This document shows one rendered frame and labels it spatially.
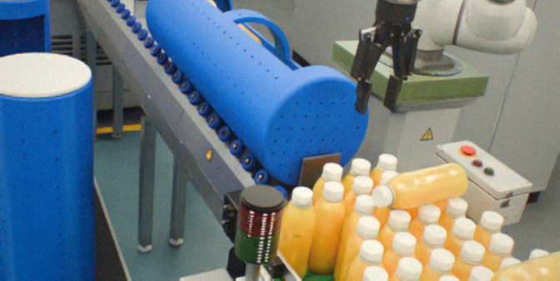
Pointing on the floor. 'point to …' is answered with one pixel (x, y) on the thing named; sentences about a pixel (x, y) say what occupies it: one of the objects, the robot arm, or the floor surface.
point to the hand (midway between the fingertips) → (377, 97)
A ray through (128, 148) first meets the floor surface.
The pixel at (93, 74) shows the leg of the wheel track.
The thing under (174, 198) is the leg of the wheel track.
